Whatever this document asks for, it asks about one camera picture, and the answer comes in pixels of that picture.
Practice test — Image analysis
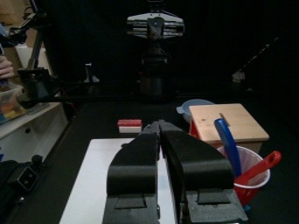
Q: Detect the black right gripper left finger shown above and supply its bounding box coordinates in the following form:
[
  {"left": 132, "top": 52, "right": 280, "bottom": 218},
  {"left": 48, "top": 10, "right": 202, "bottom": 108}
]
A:
[{"left": 101, "top": 120, "right": 161, "bottom": 224}]

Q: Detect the white cutting board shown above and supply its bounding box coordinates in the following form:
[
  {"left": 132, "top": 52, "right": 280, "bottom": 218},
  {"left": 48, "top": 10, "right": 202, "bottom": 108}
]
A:
[{"left": 57, "top": 137, "right": 181, "bottom": 224}]

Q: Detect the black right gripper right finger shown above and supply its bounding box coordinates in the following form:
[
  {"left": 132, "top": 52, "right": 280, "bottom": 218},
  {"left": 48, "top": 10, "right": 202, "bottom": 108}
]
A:
[{"left": 157, "top": 119, "right": 249, "bottom": 224}]

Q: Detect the person's hand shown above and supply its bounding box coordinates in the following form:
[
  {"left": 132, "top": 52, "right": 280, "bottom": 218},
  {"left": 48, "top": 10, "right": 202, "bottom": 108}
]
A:
[{"left": 0, "top": 55, "right": 16, "bottom": 81}]

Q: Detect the clear plastic storage bin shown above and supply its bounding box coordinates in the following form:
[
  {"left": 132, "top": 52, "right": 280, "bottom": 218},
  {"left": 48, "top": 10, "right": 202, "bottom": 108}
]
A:
[{"left": 0, "top": 82, "right": 28, "bottom": 124}]

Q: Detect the grey clamp with rod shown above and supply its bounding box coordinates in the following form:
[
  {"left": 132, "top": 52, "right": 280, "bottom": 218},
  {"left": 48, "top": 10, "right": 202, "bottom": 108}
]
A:
[{"left": 229, "top": 36, "right": 280, "bottom": 85}]

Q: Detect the white shelf unit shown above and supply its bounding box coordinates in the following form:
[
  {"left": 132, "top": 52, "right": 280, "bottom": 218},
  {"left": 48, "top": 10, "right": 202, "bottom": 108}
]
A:
[{"left": 0, "top": 101, "right": 70, "bottom": 165}]

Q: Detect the red and white toy sushi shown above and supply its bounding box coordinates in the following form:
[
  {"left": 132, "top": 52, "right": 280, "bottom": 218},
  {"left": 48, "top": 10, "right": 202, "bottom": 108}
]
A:
[{"left": 116, "top": 118, "right": 144, "bottom": 135}]

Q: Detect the red handled toy knife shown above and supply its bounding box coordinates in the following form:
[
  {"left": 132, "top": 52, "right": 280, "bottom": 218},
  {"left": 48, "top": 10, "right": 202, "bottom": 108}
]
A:
[{"left": 232, "top": 150, "right": 282, "bottom": 207}]

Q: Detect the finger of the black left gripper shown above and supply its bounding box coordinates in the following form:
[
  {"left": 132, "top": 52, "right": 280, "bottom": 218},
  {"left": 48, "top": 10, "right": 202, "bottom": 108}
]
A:
[
  {"left": 145, "top": 17, "right": 156, "bottom": 40},
  {"left": 154, "top": 17, "right": 165, "bottom": 40}
]

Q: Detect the pale blue plastic lid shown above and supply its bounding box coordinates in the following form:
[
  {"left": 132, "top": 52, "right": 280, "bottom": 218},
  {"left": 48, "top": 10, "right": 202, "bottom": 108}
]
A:
[{"left": 174, "top": 98, "right": 216, "bottom": 124}]

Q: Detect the blue handled toy utensil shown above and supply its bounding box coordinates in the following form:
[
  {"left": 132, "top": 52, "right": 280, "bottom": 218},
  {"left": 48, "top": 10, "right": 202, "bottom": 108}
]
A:
[{"left": 212, "top": 117, "right": 242, "bottom": 179}]

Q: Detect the clear plastic cup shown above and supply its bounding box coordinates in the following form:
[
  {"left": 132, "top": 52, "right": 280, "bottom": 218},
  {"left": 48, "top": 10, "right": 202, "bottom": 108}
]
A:
[{"left": 216, "top": 144, "right": 272, "bottom": 207}]

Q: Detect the wooden box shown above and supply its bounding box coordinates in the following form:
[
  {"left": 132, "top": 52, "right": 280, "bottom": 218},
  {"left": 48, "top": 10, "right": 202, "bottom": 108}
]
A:
[{"left": 188, "top": 102, "right": 270, "bottom": 154}]

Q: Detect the black device with square lens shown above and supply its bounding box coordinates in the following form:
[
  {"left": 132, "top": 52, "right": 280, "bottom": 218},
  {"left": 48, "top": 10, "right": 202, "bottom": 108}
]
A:
[{"left": 0, "top": 154, "right": 45, "bottom": 207}]

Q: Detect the red toy piece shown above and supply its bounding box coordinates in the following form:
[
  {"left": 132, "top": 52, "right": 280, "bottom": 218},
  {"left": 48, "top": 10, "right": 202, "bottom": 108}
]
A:
[{"left": 188, "top": 119, "right": 201, "bottom": 140}]

